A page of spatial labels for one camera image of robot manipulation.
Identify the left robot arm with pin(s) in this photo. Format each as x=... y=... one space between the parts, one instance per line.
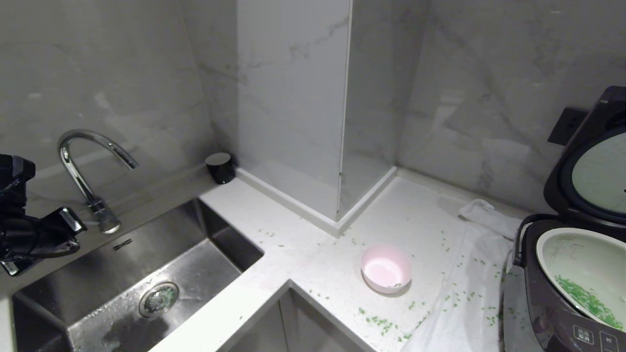
x=14 y=234

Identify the pink plastic bowl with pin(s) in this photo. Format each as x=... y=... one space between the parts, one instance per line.
x=386 y=269

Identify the black rice cooker lid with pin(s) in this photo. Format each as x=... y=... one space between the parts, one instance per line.
x=562 y=186

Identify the black rice cooker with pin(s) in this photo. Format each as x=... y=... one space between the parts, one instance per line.
x=543 y=313

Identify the pale rice cooker inner pot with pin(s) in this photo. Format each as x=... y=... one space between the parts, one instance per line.
x=577 y=254

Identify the small black cylindrical cup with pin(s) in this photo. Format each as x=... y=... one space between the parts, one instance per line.
x=220 y=170

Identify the stainless steel sink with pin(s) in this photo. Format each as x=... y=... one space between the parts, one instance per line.
x=195 y=274

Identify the grey cabinet door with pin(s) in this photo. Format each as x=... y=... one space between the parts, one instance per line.
x=264 y=332
x=313 y=332

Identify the spilled green grains pile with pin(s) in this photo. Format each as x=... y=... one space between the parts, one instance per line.
x=379 y=322

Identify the white cloth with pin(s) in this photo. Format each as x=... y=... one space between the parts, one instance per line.
x=469 y=274

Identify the round sink drain strainer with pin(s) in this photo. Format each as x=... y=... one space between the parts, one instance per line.
x=158 y=299

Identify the chrome curved faucet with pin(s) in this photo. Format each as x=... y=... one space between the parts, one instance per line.
x=73 y=166

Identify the black wall socket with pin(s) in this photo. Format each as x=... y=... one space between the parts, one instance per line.
x=567 y=126

